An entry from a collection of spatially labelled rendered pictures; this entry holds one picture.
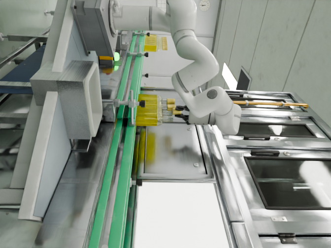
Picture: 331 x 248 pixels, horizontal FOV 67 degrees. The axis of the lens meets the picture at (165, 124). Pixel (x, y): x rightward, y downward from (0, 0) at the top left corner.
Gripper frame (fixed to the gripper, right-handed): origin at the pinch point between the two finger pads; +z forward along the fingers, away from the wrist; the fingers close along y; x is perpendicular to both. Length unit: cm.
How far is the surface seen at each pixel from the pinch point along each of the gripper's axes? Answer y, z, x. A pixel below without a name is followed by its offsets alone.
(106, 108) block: 11.8, 26.6, 25.9
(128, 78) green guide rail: 12.1, 27.8, -3.1
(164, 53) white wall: -175, 130, -563
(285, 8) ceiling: 12, -89, -269
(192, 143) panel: -13.7, -9.1, 6.0
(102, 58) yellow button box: 17.4, 44.8, -11.2
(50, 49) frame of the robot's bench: 35, 44, 30
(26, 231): -15, 40, 68
